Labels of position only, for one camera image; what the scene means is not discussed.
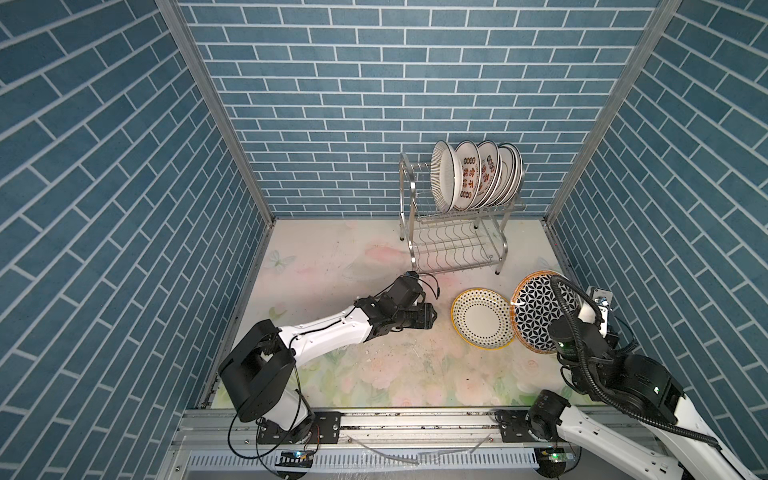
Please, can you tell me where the orange rimmed floral pattern plate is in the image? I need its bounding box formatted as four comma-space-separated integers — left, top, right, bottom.
510, 270, 563, 354

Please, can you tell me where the yellow rimmed polka dot plate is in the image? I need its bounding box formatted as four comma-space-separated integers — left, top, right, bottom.
450, 288, 515, 350

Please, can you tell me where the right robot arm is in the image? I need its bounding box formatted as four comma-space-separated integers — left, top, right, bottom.
526, 274, 755, 479

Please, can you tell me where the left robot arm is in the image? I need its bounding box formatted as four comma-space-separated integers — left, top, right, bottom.
218, 271, 440, 442

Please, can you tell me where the silver metal dish rack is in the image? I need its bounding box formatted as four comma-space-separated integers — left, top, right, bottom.
399, 153, 521, 274

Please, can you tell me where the right green circuit board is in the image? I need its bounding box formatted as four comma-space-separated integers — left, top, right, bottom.
534, 448, 576, 479

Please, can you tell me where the green circuit board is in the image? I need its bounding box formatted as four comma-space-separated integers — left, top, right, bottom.
534, 448, 576, 479
275, 450, 315, 469

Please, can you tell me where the white plate black striped rim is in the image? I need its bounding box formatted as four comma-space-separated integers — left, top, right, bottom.
430, 140, 462, 213

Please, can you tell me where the green rimmed red text plate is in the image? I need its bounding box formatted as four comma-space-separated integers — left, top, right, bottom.
455, 140, 480, 211

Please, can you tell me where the blue rimmed white plate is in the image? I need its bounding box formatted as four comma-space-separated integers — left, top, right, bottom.
488, 143, 515, 206

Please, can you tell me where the left green circuit board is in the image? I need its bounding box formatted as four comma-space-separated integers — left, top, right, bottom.
275, 450, 315, 469

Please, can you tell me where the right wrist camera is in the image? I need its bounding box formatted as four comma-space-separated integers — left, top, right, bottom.
577, 286, 614, 338

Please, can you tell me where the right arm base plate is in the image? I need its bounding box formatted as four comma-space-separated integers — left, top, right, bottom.
491, 409, 538, 443

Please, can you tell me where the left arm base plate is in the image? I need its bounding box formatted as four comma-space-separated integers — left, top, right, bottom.
257, 411, 342, 445

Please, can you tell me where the loose grey cable on rail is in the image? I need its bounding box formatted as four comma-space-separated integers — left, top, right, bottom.
341, 433, 493, 466

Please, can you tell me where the white slotted cable duct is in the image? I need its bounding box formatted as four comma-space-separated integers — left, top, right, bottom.
186, 448, 537, 473

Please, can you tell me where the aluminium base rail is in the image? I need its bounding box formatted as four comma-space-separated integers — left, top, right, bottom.
157, 406, 685, 480

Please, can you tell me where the right corner aluminium post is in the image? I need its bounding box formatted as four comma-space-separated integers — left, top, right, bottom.
542, 0, 682, 229

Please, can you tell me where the corner aluminium post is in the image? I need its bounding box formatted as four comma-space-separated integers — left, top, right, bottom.
156, 0, 275, 228
542, 0, 682, 229

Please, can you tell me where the left corner aluminium post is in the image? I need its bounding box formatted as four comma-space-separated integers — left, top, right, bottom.
156, 0, 275, 228

